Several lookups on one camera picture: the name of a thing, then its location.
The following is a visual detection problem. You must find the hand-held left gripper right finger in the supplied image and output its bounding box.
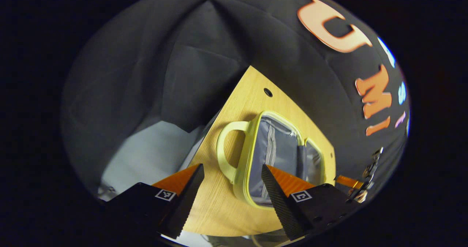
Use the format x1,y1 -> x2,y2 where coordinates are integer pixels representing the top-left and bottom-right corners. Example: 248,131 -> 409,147
261,164 -> 361,241

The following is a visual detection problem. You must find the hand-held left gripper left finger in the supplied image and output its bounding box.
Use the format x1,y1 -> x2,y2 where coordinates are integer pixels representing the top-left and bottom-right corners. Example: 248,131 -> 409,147
105,163 -> 205,240

